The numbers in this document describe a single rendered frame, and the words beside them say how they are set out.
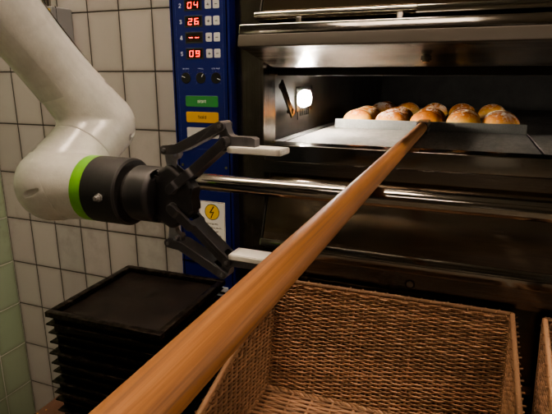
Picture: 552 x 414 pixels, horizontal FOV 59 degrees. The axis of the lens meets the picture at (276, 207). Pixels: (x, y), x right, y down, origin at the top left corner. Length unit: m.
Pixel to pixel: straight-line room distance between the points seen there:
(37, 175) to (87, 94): 0.14
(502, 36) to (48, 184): 0.75
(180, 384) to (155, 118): 1.13
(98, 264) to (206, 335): 1.32
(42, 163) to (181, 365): 0.53
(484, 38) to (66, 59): 0.67
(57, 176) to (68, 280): 1.00
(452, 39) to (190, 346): 0.78
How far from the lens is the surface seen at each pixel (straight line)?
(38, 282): 1.80
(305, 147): 1.17
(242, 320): 0.30
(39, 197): 0.74
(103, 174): 0.68
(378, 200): 0.75
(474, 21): 0.96
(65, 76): 0.78
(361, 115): 1.59
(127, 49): 1.39
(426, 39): 0.96
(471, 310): 1.18
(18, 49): 0.77
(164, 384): 0.25
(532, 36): 0.95
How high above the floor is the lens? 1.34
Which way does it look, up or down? 15 degrees down
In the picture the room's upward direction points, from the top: straight up
